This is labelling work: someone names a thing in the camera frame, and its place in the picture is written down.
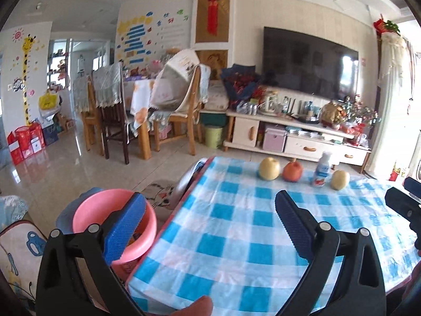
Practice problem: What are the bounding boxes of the light green waste bin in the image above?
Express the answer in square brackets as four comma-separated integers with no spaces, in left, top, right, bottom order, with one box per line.
[204,124,226,149]

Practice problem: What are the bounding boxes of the cat print floor mat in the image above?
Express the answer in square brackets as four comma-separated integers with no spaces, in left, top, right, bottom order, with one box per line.
[141,179,176,209]

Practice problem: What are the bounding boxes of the dark blue flower bouquet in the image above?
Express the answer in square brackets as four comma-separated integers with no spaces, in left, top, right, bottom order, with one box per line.
[220,65,264,106]

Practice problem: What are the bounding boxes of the red curtain flower decoration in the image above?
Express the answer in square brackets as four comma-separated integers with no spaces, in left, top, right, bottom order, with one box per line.
[373,18,402,37]

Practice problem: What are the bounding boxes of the blue checked tablecloth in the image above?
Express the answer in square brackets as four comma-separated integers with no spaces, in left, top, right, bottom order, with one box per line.
[127,156,421,316]

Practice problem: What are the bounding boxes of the yellow bag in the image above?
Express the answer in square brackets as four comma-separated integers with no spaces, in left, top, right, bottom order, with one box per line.
[39,92,60,111]

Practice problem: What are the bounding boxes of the blue and yellow wall stickers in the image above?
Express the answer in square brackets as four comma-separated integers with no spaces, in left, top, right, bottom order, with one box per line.
[115,11,158,65]

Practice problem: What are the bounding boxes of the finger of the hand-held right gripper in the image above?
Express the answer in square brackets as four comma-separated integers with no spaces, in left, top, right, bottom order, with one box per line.
[385,187,421,251]
[404,177,421,201]

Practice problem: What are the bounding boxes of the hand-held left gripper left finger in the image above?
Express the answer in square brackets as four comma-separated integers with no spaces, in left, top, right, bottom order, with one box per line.
[36,191,147,316]

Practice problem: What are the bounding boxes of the pink storage box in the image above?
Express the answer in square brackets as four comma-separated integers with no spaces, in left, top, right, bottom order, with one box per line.
[262,128,287,152]

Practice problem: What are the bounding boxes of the white curtain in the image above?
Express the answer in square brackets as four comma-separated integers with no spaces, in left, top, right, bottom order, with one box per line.
[365,33,418,178]

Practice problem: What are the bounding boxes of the pink plastic basin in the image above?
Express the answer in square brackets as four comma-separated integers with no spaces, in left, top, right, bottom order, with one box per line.
[72,189,158,264]

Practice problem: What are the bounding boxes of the cartoon print seat cushion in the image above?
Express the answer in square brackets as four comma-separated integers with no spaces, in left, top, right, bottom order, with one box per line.
[0,219,48,307]

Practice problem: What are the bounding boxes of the yellow pear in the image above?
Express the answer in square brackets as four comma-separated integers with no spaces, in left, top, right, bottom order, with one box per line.
[331,170,350,190]

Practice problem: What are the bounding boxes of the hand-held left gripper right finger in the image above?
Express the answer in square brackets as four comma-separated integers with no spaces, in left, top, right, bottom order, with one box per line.
[275,190,387,316]

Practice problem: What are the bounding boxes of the yellow apple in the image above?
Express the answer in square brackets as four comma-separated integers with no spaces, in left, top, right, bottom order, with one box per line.
[259,157,281,181]

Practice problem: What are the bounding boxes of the black flat television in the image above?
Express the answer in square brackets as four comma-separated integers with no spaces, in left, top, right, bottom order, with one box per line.
[263,26,359,101]

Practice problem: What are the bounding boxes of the white milk bottle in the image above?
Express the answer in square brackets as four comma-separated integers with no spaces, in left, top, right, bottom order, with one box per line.
[312,151,332,186]

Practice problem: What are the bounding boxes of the lace sofa cover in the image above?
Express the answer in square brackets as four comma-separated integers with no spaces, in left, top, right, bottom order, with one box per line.
[0,195,29,229]

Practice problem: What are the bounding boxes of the white mesh food cover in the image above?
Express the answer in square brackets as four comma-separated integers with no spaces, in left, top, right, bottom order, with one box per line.
[149,49,201,112]

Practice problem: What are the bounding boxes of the red flower arrangement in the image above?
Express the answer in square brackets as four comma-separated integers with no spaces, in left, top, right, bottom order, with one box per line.
[342,95,382,145]

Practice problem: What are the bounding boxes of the dark wooden chair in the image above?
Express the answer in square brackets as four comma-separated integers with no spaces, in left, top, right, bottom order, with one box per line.
[91,63,130,165]

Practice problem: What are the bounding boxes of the red apple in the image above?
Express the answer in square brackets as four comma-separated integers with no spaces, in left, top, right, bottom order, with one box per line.
[283,159,304,182]

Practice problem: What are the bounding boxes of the red gift bag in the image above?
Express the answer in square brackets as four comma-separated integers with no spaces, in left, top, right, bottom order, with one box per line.
[15,127,37,159]
[7,132,25,165]
[29,123,47,149]

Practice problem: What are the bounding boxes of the golden ornament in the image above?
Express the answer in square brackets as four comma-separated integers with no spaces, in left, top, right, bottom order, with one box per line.
[320,101,344,129]

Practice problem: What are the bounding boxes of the white television cabinet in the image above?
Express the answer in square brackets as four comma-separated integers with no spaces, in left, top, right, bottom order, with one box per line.
[223,108,372,173]

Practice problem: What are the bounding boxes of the giraffe height wall sticker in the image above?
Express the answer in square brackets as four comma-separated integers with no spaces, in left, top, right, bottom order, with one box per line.
[11,33,42,126]

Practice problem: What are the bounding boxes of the person's left hand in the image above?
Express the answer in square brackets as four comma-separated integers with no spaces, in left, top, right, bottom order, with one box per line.
[173,295,214,316]

